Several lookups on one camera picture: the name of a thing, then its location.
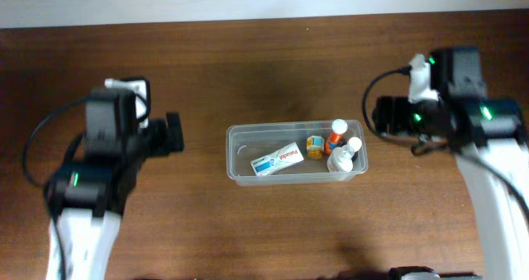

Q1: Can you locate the dark syrup bottle white cap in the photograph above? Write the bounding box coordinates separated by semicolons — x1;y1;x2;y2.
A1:
347;137;363;162

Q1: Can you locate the white pump lotion bottle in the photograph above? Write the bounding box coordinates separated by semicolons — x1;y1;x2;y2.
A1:
327;145;355;173

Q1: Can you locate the orange tube white cap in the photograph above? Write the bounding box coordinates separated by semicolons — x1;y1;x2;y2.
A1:
324;119;348;155

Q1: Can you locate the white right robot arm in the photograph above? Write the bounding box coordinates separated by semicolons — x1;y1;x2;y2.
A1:
372;96;528;279

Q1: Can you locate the clear plastic container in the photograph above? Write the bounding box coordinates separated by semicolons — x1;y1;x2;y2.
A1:
226;121;369;186

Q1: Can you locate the white Panadol medicine box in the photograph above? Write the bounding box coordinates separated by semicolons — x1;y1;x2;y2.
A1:
250;142;304;176

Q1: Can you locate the Tiger Balm jar gold lid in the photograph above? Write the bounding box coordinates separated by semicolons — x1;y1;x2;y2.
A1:
306;135;325;160

